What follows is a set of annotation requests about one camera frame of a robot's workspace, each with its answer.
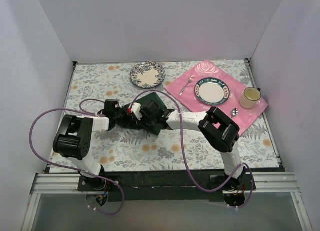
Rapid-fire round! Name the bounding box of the dark green cloth napkin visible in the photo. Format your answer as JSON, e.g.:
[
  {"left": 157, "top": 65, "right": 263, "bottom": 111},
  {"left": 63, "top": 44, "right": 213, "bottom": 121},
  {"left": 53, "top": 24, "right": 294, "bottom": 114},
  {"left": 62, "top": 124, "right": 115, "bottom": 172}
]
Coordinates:
[{"left": 129, "top": 92, "right": 167, "bottom": 135}]

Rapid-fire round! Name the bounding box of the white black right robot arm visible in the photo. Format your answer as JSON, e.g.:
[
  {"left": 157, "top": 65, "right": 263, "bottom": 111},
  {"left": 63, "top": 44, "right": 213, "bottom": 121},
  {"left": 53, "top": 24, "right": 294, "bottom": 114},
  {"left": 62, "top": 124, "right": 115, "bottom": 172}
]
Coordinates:
[{"left": 131, "top": 100, "right": 246, "bottom": 190}]

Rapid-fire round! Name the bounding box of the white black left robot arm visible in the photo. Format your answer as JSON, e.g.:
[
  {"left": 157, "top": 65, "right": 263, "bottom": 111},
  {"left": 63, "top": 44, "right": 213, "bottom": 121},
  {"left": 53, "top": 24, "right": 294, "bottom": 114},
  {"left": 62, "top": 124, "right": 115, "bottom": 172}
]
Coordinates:
[{"left": 53, "top": 99, "right": 132, "bottom": 191}]

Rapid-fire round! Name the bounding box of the pink rose placemat cloth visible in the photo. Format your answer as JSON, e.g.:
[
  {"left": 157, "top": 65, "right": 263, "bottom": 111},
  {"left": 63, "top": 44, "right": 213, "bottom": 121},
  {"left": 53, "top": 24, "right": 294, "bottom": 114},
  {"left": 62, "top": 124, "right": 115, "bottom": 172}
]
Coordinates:
[{"left": 166, "top": 60, "right": 268, "bottom": 136}]

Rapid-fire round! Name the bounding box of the blue floral ceramic plate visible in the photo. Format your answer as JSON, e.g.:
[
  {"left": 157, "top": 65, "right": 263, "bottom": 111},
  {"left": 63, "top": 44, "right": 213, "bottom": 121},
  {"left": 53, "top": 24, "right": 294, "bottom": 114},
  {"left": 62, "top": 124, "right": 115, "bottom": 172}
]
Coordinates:
[{"left": 130, "top": 61, "right": 166, "bottom": 89}]

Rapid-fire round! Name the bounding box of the silver fork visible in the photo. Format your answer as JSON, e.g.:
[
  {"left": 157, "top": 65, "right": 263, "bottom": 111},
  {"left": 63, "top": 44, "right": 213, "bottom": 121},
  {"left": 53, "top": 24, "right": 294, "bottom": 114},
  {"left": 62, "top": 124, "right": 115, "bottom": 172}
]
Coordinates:
[{"left": 179, "top": 75, "right": 195, "bottom": 96}]

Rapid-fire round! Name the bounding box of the green rimmed white plate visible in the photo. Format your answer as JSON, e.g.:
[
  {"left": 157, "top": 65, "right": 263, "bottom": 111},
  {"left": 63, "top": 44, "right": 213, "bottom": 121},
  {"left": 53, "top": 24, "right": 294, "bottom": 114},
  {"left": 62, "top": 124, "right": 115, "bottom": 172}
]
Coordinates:
[{"left": 194, "top": 77, "right": 230, "bottom": 106}]

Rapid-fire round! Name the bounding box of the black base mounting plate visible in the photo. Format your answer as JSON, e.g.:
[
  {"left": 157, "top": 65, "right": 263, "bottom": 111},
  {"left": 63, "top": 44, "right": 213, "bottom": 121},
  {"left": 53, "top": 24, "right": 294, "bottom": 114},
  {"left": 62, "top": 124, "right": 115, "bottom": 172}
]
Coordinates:
[{"left": 77, "top": 171, "right": 256, "bottom": 202}]

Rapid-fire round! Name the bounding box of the silver spoon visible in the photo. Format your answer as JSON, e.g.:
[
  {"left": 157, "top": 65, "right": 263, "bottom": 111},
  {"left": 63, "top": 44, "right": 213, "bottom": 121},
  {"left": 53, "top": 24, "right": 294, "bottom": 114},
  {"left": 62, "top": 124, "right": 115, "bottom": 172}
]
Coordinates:
[{"left": 230, "top": 108, "right": 239, "bottom": 119}]

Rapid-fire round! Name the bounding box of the cream enamel mug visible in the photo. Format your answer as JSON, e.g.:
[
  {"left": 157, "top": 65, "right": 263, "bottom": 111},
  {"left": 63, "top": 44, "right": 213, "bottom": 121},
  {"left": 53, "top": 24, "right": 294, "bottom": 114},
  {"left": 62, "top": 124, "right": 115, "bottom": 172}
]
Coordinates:
[{"left": 239, "top": 87, "right": 262, "bottom": 109}]

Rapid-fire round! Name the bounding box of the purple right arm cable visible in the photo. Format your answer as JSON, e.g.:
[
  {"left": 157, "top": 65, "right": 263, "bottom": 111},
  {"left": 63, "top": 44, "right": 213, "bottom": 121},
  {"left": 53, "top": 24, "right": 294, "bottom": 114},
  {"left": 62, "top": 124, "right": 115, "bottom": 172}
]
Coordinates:
[{"left": 132, "top": 90, "right": 255, "bottom": 209}]

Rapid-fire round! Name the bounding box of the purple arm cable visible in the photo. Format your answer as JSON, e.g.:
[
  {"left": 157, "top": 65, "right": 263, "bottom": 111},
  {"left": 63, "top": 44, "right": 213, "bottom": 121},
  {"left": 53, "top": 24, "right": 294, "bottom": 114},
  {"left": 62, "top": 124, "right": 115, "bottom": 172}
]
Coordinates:
[
  {"left": 29, "top": 99, "right": 125, "bottom": 216},
  {"left": 132, "top": 90, "right": 255, "bottom": 209}
]

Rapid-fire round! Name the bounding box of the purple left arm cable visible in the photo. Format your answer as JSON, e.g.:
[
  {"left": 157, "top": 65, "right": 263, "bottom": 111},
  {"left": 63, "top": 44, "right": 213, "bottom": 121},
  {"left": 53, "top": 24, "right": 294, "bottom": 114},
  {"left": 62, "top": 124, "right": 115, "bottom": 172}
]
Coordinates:
[{"left": 29, "top": 99, "right": 125, "bottom": 216}]

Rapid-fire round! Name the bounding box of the aluminium frame rail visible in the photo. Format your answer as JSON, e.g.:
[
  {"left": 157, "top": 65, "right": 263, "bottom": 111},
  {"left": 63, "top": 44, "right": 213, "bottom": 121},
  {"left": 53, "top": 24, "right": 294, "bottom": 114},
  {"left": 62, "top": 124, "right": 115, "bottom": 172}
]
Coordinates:
[{"left": 21, "top": 172, "right": 312, "bottom": 231}]

